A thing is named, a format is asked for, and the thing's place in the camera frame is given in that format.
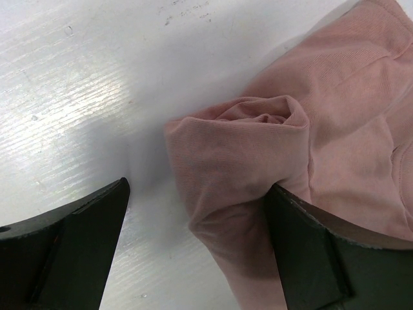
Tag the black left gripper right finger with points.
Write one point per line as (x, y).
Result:
(325, 262)

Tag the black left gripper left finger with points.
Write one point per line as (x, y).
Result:
(61, 259)

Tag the pink printed t-shirt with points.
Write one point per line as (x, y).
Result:
(330, 121)

